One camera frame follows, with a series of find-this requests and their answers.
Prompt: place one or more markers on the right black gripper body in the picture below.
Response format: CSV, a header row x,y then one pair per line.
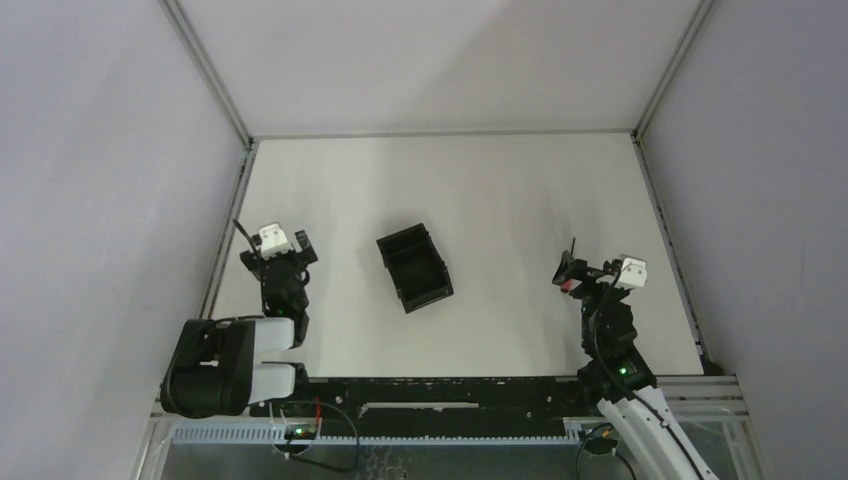
x,y
596,286

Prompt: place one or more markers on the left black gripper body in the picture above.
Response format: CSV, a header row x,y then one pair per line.
x,y
279,259

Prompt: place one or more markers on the red handled screwdriver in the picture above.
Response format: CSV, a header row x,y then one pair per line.
x,y
566,287

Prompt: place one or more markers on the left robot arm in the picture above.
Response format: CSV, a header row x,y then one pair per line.
x,y
216,368

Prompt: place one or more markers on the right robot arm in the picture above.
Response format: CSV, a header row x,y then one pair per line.
x,y
617,380

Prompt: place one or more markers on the black plastic bin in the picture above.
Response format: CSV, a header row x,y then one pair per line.
x,y
418,272

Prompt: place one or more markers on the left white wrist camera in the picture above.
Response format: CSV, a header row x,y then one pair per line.
x,y
273,241

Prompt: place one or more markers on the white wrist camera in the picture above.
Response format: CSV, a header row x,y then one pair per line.
x,y
273,241
633,272

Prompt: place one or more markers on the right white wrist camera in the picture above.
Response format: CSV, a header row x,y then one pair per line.
x,y
633,272

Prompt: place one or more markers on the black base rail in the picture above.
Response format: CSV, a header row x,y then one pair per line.
x,y
449,407

